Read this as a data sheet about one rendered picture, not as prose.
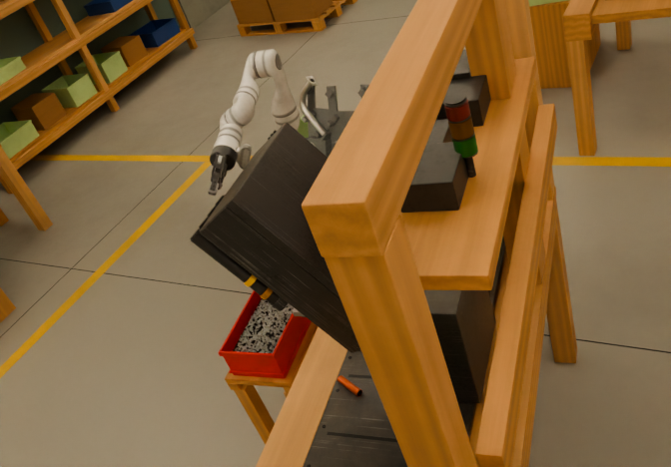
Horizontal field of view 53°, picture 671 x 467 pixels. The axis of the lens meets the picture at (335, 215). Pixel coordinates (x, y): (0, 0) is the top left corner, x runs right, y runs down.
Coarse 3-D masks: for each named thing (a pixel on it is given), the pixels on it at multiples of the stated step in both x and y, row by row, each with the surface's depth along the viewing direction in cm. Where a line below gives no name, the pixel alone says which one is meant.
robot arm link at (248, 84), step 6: (252, 54) 228; (252, 60) 227; (246, 66) 225; (252, 66) 227; (246, 72) 222; (252, 72) 226; (246, 78) 219; (252, 78) 220; (246, 84) 215; (252, 84) 216; (240, 90) 213; (246, 90) 213; (252, 90) 214; (258, 90) 217; (258, 96) 216
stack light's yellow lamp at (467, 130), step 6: (468, 120) 141; (450, 126) 143; (456, 126) 141; (462, 126) 141; (468, 126) 142; (450, 132) 144; (456, 132) 142; (462, 132) 142; (468, 132) 142; (456, 138) 143; (462, 138) 143; (468, 138) 143
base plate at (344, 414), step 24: (360, 360) 204; (336, 384) 199; (360, 384) 197; (336, 408) 192; (360, 408) 190; (336, 432) 185; (360, 432) 183; (384, 432) 181; (312, 456) 182; (336, 456) 179; (360, 456) 177; (384, 456) 175
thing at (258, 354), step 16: (256, 304) 244; (288, 304) 238; (240, 320) 235; (256, 320) 238; (272, 320) 234; (288, 320) 231; (304, 320) 235; (240, 336) 234; (256, 336) 229; (272, 336) 227; (288, 336) 224; (304, 336) 234; (224, 352) 222; (240, 352) 220; (256, 352) 218; (272, 352) 222; (288, 352) 224; (240, 368) 226; (256, 368) 223; (272, 368) 220; (288, 368) 223
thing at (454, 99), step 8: (448, 96) 142; (456, 96) 141; (464, 96) 140; (448, 104) 139; (456, 104) 139; (464, 104) 139; (448, 112) 140; (456, 112) 139; (464, 112) 140; (448, 120) 142; (456, 120) 141; (464, 120) 141
